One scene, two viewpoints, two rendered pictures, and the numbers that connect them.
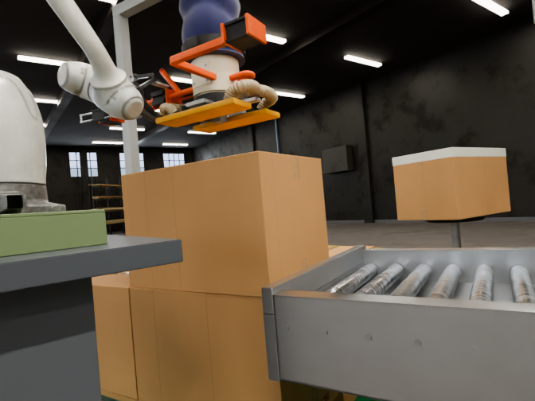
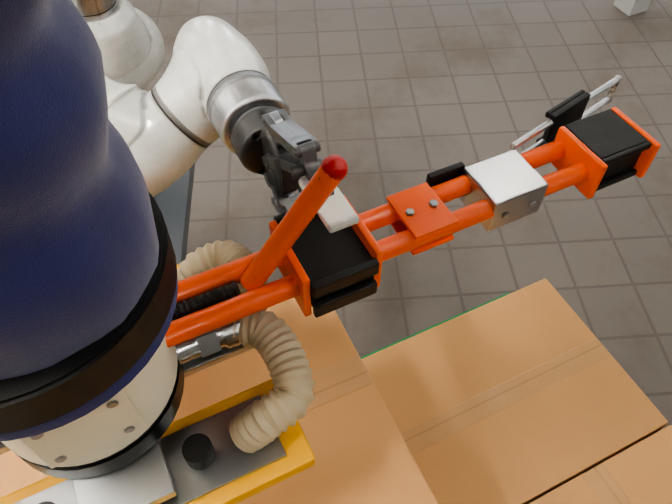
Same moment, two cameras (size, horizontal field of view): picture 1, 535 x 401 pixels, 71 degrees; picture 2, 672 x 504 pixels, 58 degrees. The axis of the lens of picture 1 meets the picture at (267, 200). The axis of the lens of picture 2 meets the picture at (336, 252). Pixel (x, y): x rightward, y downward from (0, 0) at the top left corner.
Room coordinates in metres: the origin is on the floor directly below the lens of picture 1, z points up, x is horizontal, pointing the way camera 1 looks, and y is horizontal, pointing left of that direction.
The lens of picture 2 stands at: (1.67, 0.05, 1.72)
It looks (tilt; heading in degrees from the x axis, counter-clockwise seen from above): 52 degrees down; 123
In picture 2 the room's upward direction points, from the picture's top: straight up
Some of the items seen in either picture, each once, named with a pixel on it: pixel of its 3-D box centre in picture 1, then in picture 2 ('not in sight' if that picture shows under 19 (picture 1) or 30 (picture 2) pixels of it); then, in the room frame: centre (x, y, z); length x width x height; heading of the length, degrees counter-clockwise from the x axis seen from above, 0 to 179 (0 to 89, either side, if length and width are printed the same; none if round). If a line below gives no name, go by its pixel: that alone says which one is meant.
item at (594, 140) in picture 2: (111, 117); (602, 152); (1.65, 0.66, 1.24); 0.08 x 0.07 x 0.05; 59
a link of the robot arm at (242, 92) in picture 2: not in sight; (251, 117); (1.27, 0.49, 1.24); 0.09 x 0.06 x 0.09; 59
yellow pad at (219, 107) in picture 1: (201, 109); not in sight; (1.25, 0.20, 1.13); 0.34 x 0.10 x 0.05; 59
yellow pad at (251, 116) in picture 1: (234, 118); (129, 489); (1.42, 0.10, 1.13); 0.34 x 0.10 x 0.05; 59
